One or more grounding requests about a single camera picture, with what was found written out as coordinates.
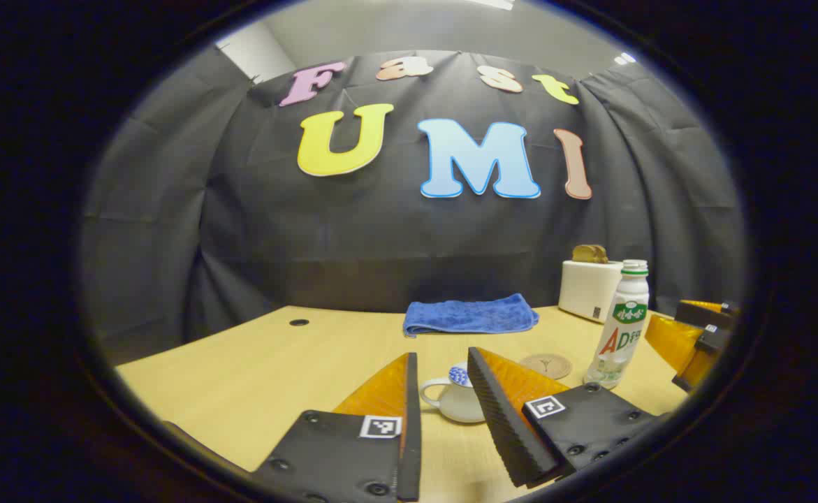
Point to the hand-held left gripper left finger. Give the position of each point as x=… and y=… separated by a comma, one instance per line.
x=413, y=419

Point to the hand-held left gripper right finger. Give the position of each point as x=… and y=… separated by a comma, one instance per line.
x=499, y=426

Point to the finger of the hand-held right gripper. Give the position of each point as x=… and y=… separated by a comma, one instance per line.
x=670, y=342
x=705, y=316

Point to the white teacup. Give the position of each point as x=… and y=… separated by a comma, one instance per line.
x=461, y=405

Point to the white water bottle green label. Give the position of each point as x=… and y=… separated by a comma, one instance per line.
x=618, y=335

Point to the white teacup lid blue pattern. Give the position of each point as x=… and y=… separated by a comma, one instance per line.
x=459, y=376

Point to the round wooden coaster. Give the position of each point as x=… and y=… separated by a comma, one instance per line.
x=545, y=367

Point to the white toaster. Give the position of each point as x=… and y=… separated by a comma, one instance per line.
x=587, y=290

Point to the blue towel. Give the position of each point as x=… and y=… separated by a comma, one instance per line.
x=468, y=316

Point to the brown bread slice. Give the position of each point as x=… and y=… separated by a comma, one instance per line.
x=590, y=253

